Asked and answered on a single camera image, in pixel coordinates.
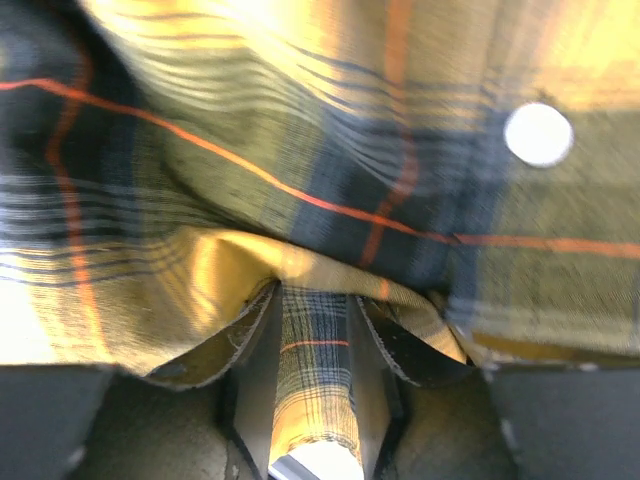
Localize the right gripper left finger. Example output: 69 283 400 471
147 282 280 479

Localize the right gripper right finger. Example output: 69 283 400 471
346 296 474 479

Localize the yellow plaid long sleeve shirt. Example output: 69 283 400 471
1 1 639 456

